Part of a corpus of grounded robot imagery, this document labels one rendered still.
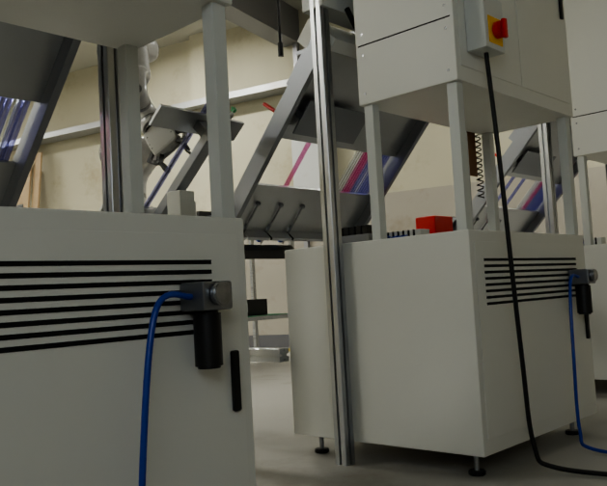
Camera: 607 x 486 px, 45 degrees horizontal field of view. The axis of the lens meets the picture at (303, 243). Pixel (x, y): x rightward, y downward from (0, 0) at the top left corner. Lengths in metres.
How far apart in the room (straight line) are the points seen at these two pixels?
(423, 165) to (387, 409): 4.34
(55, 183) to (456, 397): 7.23
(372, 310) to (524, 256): 0.44
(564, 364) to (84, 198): 6.72
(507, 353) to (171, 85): 6.17
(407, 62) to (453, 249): 0.52
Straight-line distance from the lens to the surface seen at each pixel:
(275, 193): 2.53
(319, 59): 2.18
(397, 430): 2.04
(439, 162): 6.19
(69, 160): 8.60
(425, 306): 1.94
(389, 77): 2.06
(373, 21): 2.13
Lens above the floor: 0.48
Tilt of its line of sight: 4 degrees up
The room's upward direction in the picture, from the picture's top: 3 degrees counter-clockwise
